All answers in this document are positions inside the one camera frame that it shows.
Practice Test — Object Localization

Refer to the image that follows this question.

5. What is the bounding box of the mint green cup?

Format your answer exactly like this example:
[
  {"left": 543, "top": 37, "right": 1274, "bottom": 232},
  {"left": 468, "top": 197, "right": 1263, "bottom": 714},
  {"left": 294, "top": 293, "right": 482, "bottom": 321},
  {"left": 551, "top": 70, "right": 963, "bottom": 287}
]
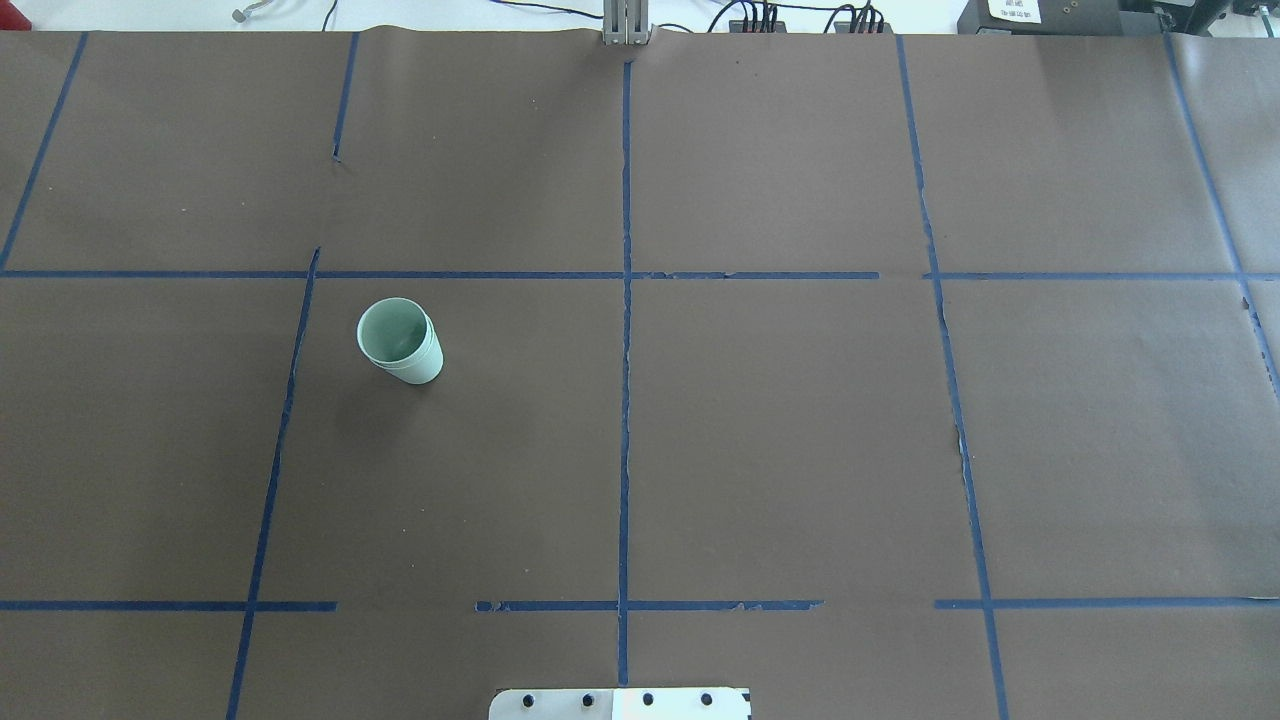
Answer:
[
  {"left": 372, "top": 322, "right": 445, "bottom": 386},
  {"left": 355, "top": 297, "right": 435, "bottom": 372}
]

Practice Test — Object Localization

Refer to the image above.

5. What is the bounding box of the black power strip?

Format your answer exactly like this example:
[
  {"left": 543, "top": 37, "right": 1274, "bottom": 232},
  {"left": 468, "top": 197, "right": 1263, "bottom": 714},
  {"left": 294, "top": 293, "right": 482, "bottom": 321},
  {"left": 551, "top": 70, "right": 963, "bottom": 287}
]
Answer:
[{"left": 707, "top": 1, "right": 893, "bottom": 35}]

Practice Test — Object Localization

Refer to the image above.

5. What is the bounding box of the grey device box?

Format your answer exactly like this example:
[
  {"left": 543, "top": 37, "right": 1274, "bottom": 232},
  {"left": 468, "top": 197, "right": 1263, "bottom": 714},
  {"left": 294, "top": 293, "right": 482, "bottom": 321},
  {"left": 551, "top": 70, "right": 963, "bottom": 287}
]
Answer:
[{"left": 956, "top": 1, "right": 1165, "bottom": 37}]

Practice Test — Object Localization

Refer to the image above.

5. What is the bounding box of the reacher grabber tool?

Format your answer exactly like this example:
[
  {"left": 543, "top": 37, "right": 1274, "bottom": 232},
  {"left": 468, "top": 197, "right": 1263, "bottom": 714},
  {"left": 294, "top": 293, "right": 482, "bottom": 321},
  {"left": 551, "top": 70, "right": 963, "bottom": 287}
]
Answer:
[{"left": 232, "top": 0, "right": 273, "bottom": 24}]

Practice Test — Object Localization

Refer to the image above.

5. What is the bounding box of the aluminium frame post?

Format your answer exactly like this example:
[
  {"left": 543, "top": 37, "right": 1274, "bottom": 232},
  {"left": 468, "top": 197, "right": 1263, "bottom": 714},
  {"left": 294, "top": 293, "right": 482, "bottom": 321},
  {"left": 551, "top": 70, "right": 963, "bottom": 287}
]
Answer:
[{"left": 602, "top": 0, "right": 653, "bottom": 46}]

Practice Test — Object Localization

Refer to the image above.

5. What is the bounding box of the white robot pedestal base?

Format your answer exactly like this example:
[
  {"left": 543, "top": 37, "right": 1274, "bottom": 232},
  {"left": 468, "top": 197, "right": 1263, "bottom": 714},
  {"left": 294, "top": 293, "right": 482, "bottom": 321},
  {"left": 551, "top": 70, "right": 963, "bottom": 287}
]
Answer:
[{"left": 488, "top": 687, "right": 753, "bottom": 719}]

